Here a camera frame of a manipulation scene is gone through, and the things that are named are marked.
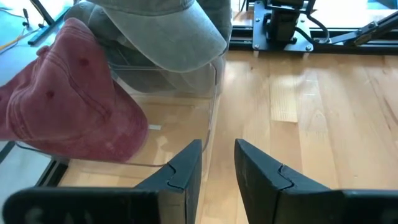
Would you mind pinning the black aluminium table rail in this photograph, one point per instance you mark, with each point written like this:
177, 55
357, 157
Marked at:
357, 49

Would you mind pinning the grey washed baseball cap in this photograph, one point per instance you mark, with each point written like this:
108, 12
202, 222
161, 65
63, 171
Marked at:
81, 15
174, 40

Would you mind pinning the black floor stand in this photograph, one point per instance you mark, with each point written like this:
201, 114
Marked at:
46, 18

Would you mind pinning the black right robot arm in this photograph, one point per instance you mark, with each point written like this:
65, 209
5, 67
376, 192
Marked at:
284, 21

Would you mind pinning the clear plastic bin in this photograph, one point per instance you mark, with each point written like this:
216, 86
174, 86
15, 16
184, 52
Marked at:
180, 124

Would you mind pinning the red washed baseball cap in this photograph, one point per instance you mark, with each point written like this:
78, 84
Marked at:
71, 102

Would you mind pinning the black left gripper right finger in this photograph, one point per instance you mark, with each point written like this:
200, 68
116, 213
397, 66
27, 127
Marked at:
261, 180

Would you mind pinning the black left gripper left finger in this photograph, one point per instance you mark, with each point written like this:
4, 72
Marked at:
183, 174

